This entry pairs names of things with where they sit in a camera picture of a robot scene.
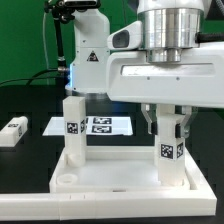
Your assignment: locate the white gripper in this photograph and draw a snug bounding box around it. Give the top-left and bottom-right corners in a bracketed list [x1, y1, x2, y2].
[106, 43, 224, 138]

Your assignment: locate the white desk top tray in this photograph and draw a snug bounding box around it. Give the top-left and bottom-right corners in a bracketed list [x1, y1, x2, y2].
[49, 146, 190, 193]

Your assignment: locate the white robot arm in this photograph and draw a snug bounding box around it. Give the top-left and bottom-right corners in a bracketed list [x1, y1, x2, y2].
[64, 0, 224, 136]

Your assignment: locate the fiducial marker sheet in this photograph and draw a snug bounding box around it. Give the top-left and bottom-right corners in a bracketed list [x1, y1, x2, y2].
[43, 116, 133, 136]

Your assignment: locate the white L-shaped corner guide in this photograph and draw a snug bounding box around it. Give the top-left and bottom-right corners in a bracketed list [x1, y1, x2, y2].
[0, 152, 217, 221]

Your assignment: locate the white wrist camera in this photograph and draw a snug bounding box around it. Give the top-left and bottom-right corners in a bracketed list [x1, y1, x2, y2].
[107, 21, 143, 50]

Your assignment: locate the black cable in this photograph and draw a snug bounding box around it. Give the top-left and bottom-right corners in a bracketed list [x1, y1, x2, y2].
[0, 68, 69, 88]

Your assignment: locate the grey cable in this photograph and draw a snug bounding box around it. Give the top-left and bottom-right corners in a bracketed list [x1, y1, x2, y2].
[41, 13, 51, 85]

